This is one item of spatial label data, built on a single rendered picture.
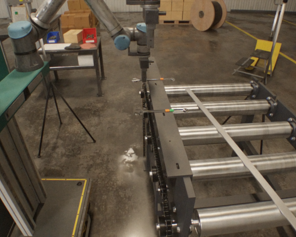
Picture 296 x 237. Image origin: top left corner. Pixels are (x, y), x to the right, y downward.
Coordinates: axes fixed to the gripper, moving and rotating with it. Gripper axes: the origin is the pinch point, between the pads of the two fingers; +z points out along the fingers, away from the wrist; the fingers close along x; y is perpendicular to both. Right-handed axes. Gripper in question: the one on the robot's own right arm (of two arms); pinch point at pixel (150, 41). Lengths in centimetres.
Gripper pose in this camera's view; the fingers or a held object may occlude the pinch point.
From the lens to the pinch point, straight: 97.4
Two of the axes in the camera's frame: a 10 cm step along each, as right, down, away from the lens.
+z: 0.0, 8.3, 5.6
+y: 10.0, -0.5, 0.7
